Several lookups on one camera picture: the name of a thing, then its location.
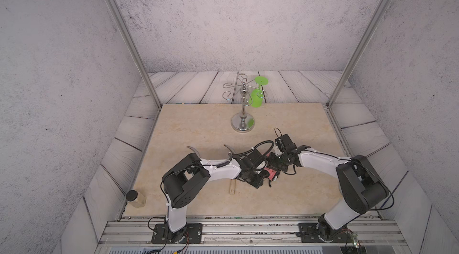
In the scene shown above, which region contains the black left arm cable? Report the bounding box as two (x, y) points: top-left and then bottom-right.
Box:
(229, 140), (276, 169)

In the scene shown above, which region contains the chrome glass holder stand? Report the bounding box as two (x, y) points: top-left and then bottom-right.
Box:
(222, 73), (257, 133)

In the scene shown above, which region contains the left small sickle wooden handle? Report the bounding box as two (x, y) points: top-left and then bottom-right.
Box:
(187, 146), (201, 158)

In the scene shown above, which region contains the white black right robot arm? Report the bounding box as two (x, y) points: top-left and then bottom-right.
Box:
(268, 149), (390, 236)

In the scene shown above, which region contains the small sickle wooden handle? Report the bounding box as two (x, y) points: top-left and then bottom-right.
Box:
(187, 146), (201, 158)
(224, 144), (238, 195)

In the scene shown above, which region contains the aluminium mounting rail base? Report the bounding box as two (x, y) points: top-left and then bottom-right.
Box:
(97, 213), (411, 254)

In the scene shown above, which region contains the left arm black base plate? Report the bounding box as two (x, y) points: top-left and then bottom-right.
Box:
(151, 223), (203, 244)

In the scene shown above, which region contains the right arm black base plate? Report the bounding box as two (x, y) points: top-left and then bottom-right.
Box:
(295, 223), (352, 243)

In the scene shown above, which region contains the aluminium frame post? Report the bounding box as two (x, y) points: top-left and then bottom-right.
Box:
(104, 0), (162, 109)
(326, 0), (392, 109)

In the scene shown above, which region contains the small jar with black lid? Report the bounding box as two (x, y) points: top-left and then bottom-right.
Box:
(126, 189), (147, 208)

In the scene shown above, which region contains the right aluminium frame post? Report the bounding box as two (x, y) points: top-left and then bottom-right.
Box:
(326, 0), (392, 109)

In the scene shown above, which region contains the pink fluffy rag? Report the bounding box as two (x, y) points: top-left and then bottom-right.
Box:
(264, 152), (282, 182)

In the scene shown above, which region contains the green plastic goblet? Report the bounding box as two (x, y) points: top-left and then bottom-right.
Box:
(249, 76), (269, 108)

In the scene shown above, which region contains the middle small sickle wooden handle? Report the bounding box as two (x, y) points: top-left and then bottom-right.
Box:
(224, 144), (238, 195)

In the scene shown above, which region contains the left aluminium frame post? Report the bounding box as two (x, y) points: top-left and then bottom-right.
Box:
(104, 0), (162, 109)

